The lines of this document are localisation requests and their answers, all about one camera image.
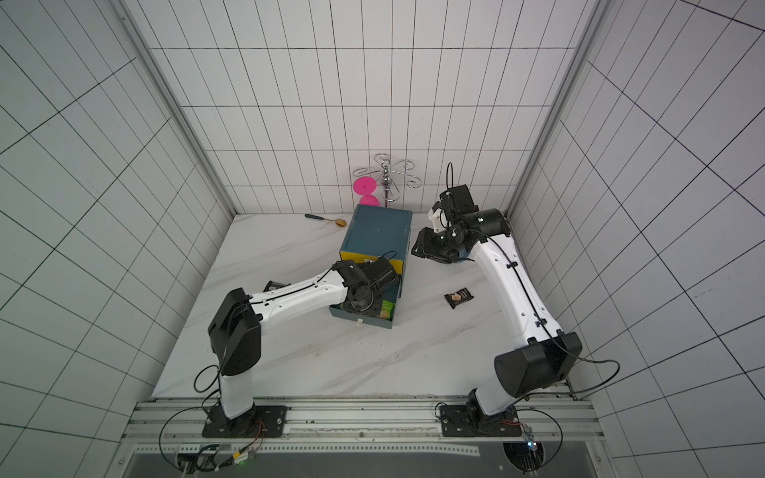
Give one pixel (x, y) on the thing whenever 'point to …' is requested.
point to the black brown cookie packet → (462, 295)
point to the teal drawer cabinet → (374, 232)
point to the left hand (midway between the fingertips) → (359, 316)
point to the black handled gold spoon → (339, 222)
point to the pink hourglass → (366, 186)
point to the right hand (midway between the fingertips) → (409, 252)
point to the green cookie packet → (387, 309)
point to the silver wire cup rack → (393, 176)
